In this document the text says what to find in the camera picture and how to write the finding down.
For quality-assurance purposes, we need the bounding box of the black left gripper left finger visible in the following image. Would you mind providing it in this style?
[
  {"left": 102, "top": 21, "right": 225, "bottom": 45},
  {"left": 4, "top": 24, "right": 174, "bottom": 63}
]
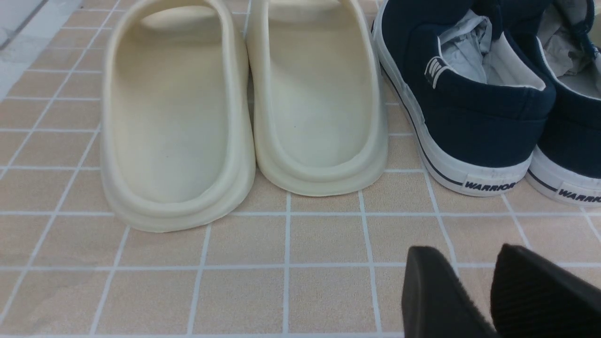
[{"left": 401, "top": 246, "right": 498, "bottom": 338}]

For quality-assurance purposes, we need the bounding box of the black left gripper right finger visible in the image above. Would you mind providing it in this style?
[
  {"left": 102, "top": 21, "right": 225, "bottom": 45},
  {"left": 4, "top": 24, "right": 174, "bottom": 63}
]
[{"left": 490, "top": 244, "right": 601, "bottom": 338}]

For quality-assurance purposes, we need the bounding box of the right navy slip-on shoe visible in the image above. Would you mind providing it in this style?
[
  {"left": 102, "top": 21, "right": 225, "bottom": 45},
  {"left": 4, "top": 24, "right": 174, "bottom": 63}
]
[{"left": 502, "top": 0, "right": 601, "bottom": 207}]

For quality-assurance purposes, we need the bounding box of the navy slip-on shoe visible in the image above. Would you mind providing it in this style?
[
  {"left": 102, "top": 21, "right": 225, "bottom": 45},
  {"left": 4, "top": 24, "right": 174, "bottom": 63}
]
[
  {"left": 502, "top": 0, "right": 601, "bottom": 207},
  {"left": 373, "top": 0, "right": 555, "bottom": 197}
]

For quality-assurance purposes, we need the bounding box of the left navy slip-on shoe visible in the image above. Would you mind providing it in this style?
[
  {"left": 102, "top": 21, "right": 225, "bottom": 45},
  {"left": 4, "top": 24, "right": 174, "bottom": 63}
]
[{"left": 373, "top": 0, "right": 555, "bottom": 197}]

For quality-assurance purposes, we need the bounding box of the right cream foam slipper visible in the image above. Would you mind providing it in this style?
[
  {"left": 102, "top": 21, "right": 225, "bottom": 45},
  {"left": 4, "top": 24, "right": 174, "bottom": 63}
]
[{"left": 247, "top": 0, "right": 388, "bottom": 197}]

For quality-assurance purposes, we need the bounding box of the cream foam slipper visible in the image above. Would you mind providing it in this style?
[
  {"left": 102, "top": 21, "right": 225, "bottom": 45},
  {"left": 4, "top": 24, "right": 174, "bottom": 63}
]
[
  {"left": 247, "top": 0, "right": 388, "bottom": 197},
  {"left": 100, "top": 0, "right": 256, "bottom": 233}
]

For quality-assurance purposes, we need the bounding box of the left cream foam slipper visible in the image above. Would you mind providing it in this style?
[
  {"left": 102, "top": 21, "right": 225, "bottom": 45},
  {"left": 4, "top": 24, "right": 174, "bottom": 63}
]
[{"left": 100, "top": 0, "right": 256, "bottom": 233}]

